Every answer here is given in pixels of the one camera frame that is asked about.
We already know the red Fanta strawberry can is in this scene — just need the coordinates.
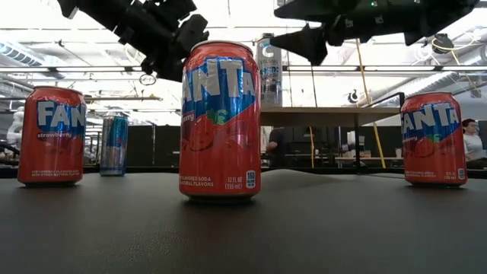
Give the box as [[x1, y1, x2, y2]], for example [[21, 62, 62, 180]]
[[400, 91, 468, 188], [178, 39, 263, 203], [17, 85, 88, 187]]

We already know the black ceiling-mounted device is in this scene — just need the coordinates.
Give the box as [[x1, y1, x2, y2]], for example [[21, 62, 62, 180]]
[[431, 33, 456, 55]]

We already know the person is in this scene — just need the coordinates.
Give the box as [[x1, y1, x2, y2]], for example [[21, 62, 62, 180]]
[[265, 127, 287, 168], [461, 117, 487, 170]]

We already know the blue silver Red Bull can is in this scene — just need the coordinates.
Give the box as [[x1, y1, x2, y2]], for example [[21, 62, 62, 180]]
[[99, 115, 129, 177]]

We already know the background wooden desk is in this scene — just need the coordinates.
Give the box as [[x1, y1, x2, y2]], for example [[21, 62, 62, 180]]
[[334, 155, 403, 168]]

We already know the thin black hanging ring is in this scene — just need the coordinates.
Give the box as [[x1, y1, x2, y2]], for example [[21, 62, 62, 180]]
[[138, 73, 158, 87]]

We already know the black partition panel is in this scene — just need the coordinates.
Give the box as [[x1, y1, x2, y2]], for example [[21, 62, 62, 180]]
[[154, 125, 181, 167], [128, 125, 154, 167]]

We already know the black table frame rail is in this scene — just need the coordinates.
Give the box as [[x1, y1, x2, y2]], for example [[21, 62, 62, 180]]
[[0, 165, 487, 180]]

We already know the yellow hanging cable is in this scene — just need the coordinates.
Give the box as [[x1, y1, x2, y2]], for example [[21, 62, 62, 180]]
[[355, 37, 387, 169], [308, 126, 316, 168]]

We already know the silver Celsius Arctic Vibe can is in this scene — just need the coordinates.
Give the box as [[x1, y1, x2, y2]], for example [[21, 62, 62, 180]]
[[256, 33, 284, 108]]

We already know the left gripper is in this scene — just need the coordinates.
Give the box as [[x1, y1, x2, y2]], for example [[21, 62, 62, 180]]
[[121, 3, 187, 83]]

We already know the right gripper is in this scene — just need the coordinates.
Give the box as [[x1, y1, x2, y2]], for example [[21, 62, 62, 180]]
[[269, 0, 385, 66]]

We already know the wooden shelf with black frame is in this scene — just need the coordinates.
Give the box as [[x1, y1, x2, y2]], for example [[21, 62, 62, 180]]
[[260, 91, 406, 175]]

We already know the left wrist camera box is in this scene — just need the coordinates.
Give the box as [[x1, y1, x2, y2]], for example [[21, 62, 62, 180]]
[[177, 14, 210, 53]]

